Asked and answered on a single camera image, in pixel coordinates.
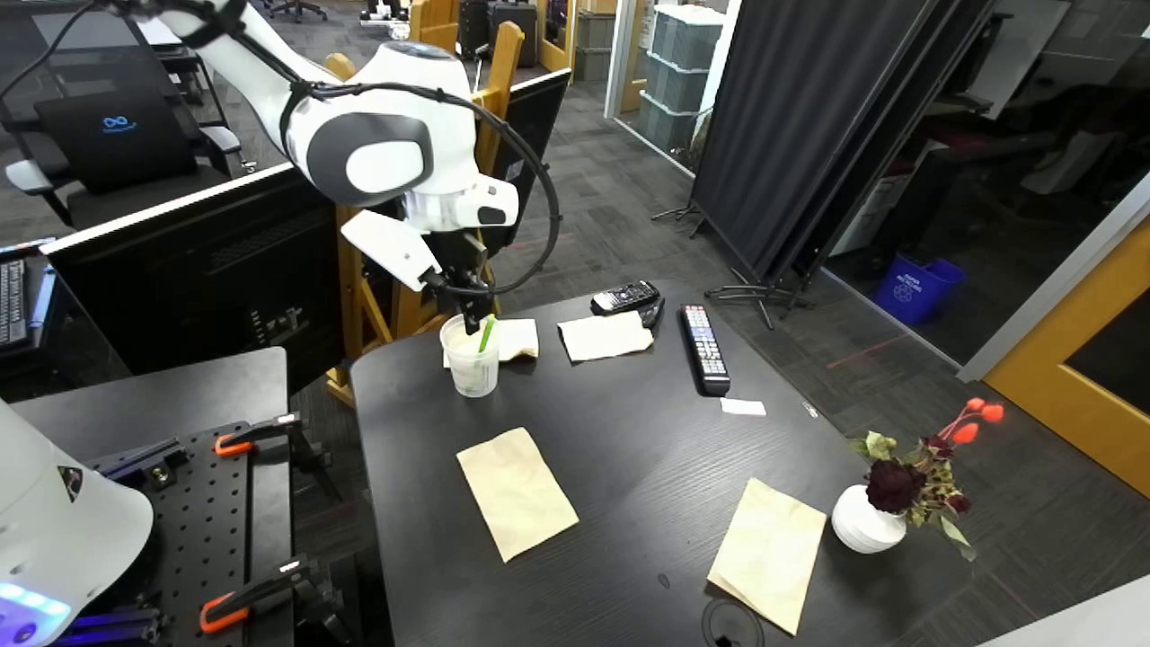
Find orange handled clamp upper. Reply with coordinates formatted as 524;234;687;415
213;413;302;459

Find wooden chair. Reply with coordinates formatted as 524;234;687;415
319;0;581;409

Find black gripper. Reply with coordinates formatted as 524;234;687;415
429;230;493;323

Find black office chair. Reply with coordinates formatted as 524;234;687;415
0;46;241;226

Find dark folding screen panel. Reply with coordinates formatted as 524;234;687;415
689;0;993;282

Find blue bin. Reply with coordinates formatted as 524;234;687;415
873;255;965;323

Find orange handled clamp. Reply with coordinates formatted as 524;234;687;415
198;559;313;637
213;413;302;459

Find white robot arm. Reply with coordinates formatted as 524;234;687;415
119;0;522;320

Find yellow wooden door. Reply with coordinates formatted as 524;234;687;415
988;221;1150;496

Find white round vase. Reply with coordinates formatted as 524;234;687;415
829;485;906;554

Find brown napkin near vase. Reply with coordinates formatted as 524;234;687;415
708;479;827;637

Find brown napkin table centre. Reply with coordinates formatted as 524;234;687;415
457;429;578;564

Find small black phone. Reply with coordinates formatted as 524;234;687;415
591;281;657;317

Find green pen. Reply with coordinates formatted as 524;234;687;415
479;317;496;351

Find grey stacked storage bins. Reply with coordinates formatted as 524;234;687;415
635;4;721;155

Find small white paper slip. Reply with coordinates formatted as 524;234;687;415
718;399;764;415

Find clear plastic cup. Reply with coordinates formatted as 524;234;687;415
446;323;499;399

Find dark desk with partition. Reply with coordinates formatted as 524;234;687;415
0;64;574;399

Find long black remote control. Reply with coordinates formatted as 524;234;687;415
679;306;730;394

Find orange handled clamp lower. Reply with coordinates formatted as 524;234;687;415
198;559;313;637

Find black perforated side table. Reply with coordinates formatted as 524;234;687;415
6;349;292;647

